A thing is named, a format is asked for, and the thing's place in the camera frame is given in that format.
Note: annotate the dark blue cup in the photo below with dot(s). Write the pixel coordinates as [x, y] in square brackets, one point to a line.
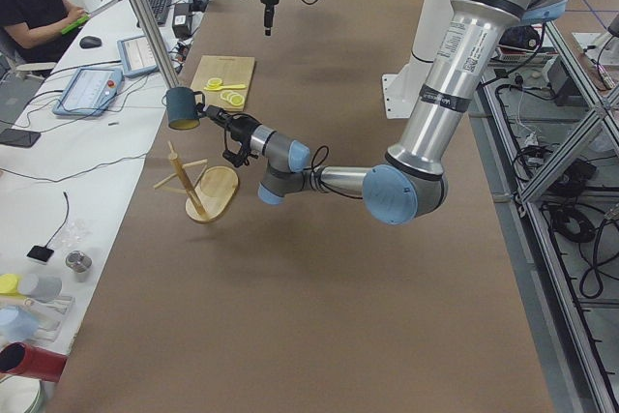
[183, 108]

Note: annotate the wooden cup rack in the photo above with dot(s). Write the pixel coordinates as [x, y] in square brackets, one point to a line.
[209, 189]

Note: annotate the small steel cup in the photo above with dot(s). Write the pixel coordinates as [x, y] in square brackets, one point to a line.
[80, 264]

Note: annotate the grey cup on tray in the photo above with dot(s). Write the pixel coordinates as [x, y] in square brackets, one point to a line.
[41, 288]

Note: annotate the yellow cup on tray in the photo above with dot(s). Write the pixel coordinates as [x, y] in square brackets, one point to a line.
[9, 284]

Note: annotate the light blue cup on tray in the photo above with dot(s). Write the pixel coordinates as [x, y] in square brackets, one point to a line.
[18, 324]

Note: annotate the lemon slice front left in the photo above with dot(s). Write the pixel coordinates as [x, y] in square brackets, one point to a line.
[236, 100]

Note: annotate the wooden cutting board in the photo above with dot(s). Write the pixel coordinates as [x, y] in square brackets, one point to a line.
[231, 69]

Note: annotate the black power adapter box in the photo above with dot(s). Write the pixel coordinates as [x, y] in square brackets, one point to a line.
[182, 21]

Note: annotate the teach pendant far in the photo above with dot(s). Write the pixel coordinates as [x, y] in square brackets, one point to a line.
[136, 56]

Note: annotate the teach pendant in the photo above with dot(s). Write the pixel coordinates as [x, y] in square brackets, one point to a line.
[136, 56]
[89, 93]

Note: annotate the teach pendant near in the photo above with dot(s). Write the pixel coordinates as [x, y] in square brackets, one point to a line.
[89, 93]

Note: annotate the black computer mouse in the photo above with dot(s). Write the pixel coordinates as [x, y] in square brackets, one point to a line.
[90, 42]

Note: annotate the black smartphone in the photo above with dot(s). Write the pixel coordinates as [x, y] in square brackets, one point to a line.
[19, 138]

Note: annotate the person in black shirt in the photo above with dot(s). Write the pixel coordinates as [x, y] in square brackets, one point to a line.
[36, 29]

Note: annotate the small black square pad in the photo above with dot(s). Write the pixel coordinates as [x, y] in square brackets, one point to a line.
[40, 253]

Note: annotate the red thermos bottle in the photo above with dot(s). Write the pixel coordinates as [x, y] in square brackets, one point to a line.
[19, 358]

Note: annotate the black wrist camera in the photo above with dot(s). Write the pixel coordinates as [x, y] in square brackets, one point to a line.
[239, 158]

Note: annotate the aluminium frame post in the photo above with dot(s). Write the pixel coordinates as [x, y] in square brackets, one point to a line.
[151, 30]

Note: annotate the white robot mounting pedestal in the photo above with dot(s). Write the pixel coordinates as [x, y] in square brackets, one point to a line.
[400, 90]

